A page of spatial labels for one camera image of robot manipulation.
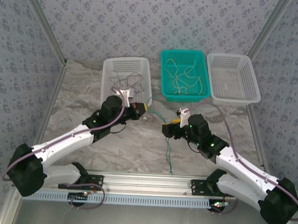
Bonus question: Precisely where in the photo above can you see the teal perforated plastic basket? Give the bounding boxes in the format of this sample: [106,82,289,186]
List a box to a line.
[158,48,214,105]

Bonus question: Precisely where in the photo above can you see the grey metal panel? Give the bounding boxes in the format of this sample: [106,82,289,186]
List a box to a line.
[10,198,283,224]

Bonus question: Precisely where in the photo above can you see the aluminium frame strut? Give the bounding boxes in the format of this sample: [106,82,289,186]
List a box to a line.
[0,194,22,224]

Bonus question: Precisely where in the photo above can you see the controller board with LED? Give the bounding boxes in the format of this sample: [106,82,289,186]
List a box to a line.
[67,191,89,206]
[210,199,229,212]

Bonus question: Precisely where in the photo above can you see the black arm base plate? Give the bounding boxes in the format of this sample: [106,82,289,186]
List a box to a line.
[190,178,226,198]
[57,172,104,191]

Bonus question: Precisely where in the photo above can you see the thin purple cable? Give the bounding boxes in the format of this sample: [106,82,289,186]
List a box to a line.
[108,70,146,100]

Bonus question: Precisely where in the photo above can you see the aluminium side rail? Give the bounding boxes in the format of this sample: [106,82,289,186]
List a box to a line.
[32,60,69,148]
[243,106,270,171]

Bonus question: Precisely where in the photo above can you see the white slotted cable duct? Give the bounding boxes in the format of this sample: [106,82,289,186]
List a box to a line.
[20,189,225,211]

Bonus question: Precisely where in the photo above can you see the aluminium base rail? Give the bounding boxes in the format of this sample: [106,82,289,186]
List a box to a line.
[12,167,285,201]

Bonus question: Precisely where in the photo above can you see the thin green cable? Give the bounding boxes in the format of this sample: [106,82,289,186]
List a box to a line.
[142,96,178,175]

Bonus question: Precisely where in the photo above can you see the aluminium corner post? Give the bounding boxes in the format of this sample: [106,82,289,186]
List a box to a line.
[246,0,294,61]
[16,0,71,66]

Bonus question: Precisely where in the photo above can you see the white perforated plastic basket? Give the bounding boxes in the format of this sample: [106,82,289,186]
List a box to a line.
[204,52,264,108]
[100,55,154,113]

